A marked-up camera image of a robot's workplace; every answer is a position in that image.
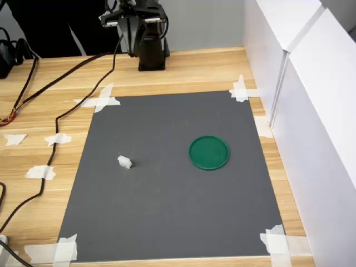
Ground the small white plastic terminal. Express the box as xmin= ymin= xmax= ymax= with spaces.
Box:
xmin=117 ymin=155 xmax=133 ymax=170

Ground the round green lid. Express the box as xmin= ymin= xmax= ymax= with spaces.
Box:
xmin=189 ymin=135 xmax=230 ymax=171

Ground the white tape piece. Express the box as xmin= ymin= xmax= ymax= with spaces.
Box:
xmin=44 ymin=132 xmax=72 ymax=147
xmin=254 ymin=116 xmax=275 ymax=139
xmin=229 ymin=74 xmax=264 ymax=103
xmin=25 ymin=165 xmax=57 ymax=181
xmin=24 ymin=233 xmax=78 ymax=264
xmin=3 ymin=133 xmax=28 ymax=147
xmin=259 ymin=224 xmax=313 ymax=267
xmin=73 ymin=82 xmax=121 ymax=113

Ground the black power adapter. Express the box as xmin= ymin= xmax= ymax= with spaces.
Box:
xmin=0 ymin=38 xmax=14 ymax=80

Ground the white partition panel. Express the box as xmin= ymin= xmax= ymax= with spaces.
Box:
xmin=241 ymin=0 xmax=327 ymax=127
xmin=270 ymin=5 xmax=356 ymax=267

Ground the dark grey mat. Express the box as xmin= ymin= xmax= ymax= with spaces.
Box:
xmin=57 ymin=90 xmax=286 ymax=263

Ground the white plastic box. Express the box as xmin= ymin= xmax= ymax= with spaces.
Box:
xmin=0 ymin=234 xmax=10 ymax=267

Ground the black arm base cable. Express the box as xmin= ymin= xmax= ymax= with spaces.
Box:
xmin=11 ymin=52 xmax=117 ymax=113

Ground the black cable with coloured wires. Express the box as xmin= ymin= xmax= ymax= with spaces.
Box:
xmin=0 ymin=57 xmax=39 ymax=127

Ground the long black camera cable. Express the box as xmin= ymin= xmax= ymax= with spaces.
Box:
xmin=0 ymin=34 xmax=123 ymax=233

